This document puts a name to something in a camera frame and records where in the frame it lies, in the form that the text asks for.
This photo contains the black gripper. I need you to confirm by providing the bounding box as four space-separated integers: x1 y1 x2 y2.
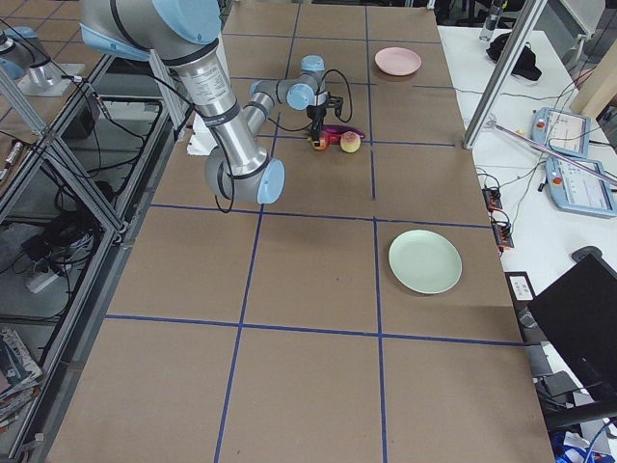
307 92 343 131

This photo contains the purple eggplant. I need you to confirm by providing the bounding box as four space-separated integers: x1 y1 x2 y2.
322 124 365 139

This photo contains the red yellow apple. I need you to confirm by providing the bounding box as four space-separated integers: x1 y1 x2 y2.
308 132 331 150

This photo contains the yellow pink peach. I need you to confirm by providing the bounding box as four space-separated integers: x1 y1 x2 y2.
339 131 362 153

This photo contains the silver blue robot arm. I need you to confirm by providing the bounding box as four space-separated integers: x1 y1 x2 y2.
81 0 343 204

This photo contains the pink plate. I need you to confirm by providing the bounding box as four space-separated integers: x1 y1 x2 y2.
374 47 422 76

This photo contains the light green plate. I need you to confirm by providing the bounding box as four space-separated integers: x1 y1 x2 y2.
389 230 463 294

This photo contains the clear water bottle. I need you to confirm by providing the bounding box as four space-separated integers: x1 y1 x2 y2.
479 0 505 42

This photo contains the black bag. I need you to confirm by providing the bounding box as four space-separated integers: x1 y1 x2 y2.
485 32 544 81

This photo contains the upper teach pendant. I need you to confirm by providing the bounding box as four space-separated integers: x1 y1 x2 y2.
531 107 591 158

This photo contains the teach pendant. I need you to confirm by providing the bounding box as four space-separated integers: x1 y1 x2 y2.
531 107 591 158
546 156 616 218

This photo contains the lower teach pendant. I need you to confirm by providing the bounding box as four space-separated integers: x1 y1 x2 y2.
546 156 616 218

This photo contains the white label card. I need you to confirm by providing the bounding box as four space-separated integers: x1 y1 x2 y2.
508 275 534 301

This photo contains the black monitor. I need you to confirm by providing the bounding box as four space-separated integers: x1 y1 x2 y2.
527 255 616 400

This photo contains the white power strip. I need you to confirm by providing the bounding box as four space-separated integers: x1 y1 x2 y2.
25 269 62 294

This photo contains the stack of magazines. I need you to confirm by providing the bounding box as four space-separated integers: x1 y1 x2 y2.
1 326 43 432

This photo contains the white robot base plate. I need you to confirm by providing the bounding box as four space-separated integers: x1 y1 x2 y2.
187 114 218 156

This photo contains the aluminium frame post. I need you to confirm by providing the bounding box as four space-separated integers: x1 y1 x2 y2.
463 0 547 150

